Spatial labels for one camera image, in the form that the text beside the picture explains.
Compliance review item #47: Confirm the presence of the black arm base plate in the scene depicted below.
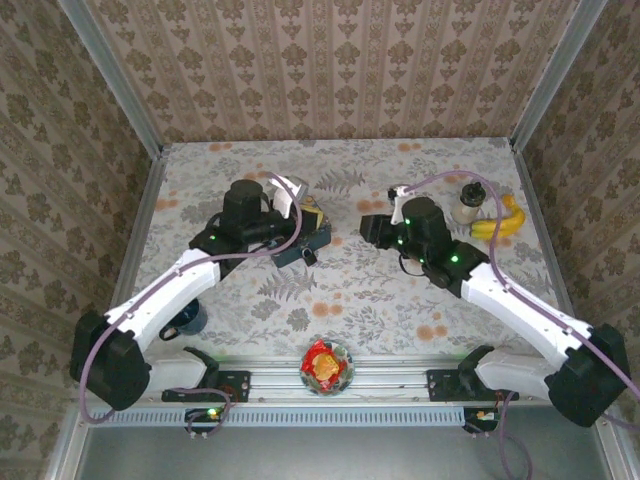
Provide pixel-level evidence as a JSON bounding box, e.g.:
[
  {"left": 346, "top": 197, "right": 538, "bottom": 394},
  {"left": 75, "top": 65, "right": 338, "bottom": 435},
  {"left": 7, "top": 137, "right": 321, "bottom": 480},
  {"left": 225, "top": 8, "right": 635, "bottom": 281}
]
[
  {"left": 161, "top": 369, "right": 251, "bottom": 404},
  {"left": 426, "top": 368, "right": 520, "bottom": 402}
]

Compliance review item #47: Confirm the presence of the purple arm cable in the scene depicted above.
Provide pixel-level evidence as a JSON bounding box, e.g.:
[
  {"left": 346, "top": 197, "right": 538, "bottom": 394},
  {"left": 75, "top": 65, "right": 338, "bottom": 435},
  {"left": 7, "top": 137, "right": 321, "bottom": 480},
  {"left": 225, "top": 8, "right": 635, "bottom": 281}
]
[
  {"left": 78, "top": 171, "right": 304, "bottom": 441},
  {"left": 404, "top": 169, "right": 640, "bottom": 476}
]

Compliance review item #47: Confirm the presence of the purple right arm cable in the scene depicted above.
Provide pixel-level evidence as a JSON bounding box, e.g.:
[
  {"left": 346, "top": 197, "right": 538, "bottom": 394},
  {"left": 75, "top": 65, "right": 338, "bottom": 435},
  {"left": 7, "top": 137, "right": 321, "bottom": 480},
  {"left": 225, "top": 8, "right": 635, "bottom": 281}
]
[{"left": 404, "top": 169, "right": 640, "bottom": 476}]

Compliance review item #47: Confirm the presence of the aluminium table side rail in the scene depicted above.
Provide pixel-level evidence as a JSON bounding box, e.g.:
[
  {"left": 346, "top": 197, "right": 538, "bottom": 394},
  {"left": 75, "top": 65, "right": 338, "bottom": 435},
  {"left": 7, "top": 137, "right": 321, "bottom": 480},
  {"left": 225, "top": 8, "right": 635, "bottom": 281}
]
[
  {"left": 115, "top": 152, "right": 169, "bottom": 306},
  {"left": 514, "top": 148, "right": 576, "bottom": 316}
]

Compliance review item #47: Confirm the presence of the aluminium mounting rail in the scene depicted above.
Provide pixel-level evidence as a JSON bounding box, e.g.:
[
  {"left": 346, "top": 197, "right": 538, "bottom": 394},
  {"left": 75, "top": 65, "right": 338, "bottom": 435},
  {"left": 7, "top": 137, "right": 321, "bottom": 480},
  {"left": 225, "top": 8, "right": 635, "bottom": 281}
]
[{"left": 149, "top": 355, "right": 501, "bottom": 404}]

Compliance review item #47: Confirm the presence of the dark blue mug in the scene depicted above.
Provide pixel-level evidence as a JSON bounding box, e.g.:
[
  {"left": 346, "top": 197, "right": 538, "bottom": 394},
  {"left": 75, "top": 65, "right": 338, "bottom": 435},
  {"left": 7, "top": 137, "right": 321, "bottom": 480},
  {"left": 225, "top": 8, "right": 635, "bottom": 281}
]
[{"left": 159, "top": 298, "right": 209, "bottom": 342}]

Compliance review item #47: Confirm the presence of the small beige bottle black cap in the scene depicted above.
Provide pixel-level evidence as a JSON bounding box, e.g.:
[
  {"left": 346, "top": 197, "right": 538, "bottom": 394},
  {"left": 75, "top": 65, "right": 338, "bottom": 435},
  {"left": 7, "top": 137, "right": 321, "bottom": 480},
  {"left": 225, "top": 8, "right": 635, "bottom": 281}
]
[{"left": 451, "top": 182, "right": 486, "bottom": 226}]

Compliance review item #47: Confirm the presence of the grey slotted cable duct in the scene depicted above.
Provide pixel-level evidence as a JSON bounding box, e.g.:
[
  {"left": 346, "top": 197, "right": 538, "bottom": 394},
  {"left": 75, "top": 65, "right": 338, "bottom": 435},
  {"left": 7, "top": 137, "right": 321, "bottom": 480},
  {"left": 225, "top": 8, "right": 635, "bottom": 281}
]
[{"left": 89, "top": 405, "right": 467, "bottom": 428}]

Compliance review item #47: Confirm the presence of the small black control board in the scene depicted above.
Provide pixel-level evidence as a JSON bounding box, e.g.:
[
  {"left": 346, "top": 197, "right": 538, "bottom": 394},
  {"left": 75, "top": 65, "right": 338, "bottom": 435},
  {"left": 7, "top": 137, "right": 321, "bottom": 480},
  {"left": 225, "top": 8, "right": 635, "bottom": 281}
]
[
  {"left": 463, "top": 407, "right": 500, "bottom": 434},
  {"left": 184, "top": 407, "right": 226, "bottom": 434}
]

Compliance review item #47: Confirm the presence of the red yellow snack packet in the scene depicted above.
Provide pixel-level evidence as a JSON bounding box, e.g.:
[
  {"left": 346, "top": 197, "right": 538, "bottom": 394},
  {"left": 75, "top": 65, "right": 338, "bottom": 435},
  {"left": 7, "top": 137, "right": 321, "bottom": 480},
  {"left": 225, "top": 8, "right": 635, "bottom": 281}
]
[{"left": 303, "top": 338, "right": 349, "bottom": 391}]

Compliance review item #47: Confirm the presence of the yellow banana bunch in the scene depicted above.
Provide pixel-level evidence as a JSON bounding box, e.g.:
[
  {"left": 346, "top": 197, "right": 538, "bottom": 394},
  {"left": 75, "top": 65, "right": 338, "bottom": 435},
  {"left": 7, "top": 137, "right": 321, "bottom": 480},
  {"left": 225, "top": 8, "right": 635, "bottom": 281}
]
[{"left": 469, "top": 194, "right": 527, "bottom": 242}]

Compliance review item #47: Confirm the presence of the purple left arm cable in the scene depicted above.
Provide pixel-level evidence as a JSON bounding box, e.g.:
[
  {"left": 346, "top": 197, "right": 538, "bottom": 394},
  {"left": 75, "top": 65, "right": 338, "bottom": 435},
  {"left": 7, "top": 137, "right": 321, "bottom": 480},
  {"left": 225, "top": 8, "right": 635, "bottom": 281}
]
[{"left": 78, "top": 171, "right": 304, "bottom": 441}]

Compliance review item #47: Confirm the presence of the aluminium frame post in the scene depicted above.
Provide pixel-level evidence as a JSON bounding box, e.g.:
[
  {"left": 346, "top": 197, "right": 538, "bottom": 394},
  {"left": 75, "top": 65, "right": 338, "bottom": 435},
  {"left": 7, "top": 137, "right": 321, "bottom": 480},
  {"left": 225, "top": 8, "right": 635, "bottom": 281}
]
[
  {"left": 508, "top": 0, "right": 610, "bottom": 152},
  {"left": 58, "top": 0, "right": 167, "bottom": 157}
]

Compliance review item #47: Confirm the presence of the patterned bowl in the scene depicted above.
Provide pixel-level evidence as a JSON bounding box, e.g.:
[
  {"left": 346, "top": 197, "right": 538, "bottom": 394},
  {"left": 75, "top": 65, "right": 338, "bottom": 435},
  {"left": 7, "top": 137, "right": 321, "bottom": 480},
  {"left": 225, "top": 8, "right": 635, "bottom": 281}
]
[{"left": 299, "top": 339, "right": 355, "bottom": 397}]

